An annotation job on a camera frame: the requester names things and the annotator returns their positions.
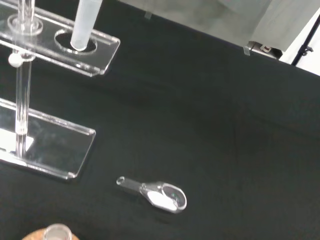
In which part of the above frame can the black tripod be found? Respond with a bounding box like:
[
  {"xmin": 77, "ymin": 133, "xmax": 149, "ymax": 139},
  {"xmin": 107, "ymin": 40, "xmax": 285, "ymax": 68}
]
[{"xmin": 290, "ymin": 14, "xmax": 320, "ymax": 67}]

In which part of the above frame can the clear round-bottom flask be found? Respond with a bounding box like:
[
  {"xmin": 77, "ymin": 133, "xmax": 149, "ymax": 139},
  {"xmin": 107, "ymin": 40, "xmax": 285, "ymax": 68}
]
[{"xmin": 43, "ymin": 223, "xmax": 73, "ymax": 240}]

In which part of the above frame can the clear acrylic funnel stand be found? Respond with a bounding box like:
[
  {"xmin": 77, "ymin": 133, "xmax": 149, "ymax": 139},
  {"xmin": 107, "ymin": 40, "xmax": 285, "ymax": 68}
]
[{"xmin": 0, "ymin": 0, "xmax": 121, "ymax": 181}]

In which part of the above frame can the black bench cloth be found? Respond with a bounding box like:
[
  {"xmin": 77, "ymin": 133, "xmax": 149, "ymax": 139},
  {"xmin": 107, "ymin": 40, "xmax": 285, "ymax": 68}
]
[{"xmin": 0, "ymin": 0, "xmax": 320, "ymax": 240}]

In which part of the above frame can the clear glass weighing funnel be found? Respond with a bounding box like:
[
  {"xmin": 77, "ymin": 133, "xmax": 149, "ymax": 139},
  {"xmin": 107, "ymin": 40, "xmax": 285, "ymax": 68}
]
[{"xmin": 116, "ymin": 176, "xmax": 188, "ymax": 214}]

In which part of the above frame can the brown cork ring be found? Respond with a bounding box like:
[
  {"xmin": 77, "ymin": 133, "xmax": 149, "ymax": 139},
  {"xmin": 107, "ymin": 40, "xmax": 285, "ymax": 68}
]
[{"xmin": 23, "ymin": 228, "xmax": 79, "ymax": 240}]

